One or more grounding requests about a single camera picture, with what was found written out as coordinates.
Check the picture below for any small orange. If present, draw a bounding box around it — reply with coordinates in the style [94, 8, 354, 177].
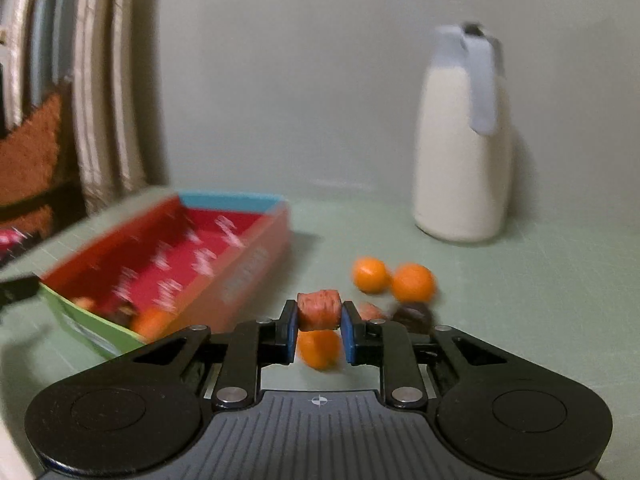
[352, 257, 391, 295]
[298, 329, 343, 371]
[132, 307, 173, 340]
[390, 262, 437, 305]

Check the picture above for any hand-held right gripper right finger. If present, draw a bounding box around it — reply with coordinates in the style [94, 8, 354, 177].
[342, 302, 522, 411]

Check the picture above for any red printed packet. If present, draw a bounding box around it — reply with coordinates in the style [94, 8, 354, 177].
[0, 229, 38, 267]

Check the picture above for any beige striped curtain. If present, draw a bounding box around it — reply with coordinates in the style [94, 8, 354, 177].
[0, 0, 169, 217]

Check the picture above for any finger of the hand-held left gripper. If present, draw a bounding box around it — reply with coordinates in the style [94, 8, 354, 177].
[0, 273, 41, 312]

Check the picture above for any white thermos jug grey handle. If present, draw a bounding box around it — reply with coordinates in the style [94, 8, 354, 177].
[413, 22, 514, 244]

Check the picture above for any dark brown dried fruit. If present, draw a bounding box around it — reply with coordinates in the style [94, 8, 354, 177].
[107, 308, 137, 329]
[392, 302, 434, 334]

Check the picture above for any red cardboard box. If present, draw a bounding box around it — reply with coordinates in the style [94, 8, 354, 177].
[40, 190, 294, 361]

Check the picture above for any orange brown fuzzy textile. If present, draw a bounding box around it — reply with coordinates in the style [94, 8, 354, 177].
[0, 79, 77, 233]

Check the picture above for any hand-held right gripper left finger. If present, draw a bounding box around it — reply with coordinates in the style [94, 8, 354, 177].
[119, 300, 301, 411]

